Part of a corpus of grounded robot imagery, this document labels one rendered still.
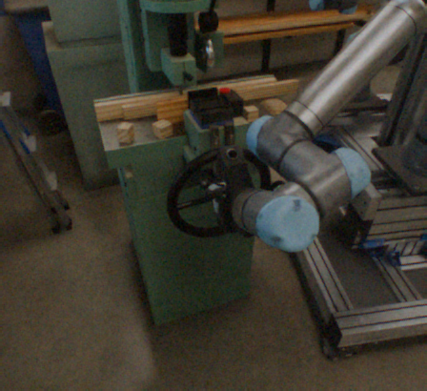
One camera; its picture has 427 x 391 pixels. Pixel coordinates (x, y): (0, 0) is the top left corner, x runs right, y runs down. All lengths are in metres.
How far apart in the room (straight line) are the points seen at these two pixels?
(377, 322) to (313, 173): 1.02
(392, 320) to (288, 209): 1.09
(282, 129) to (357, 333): 0.97
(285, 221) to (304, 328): 1.20
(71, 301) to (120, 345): 0.33
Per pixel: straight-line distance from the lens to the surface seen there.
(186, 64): 1.02
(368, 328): 1.44
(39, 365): 1.66
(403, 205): 1.14
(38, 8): 2.73
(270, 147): 0.59
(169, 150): 0.99
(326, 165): 0.53
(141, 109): 1.08
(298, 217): 0.47
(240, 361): 1.53
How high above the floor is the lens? 1.39
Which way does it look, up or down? 38 degrees down
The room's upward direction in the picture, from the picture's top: straight up
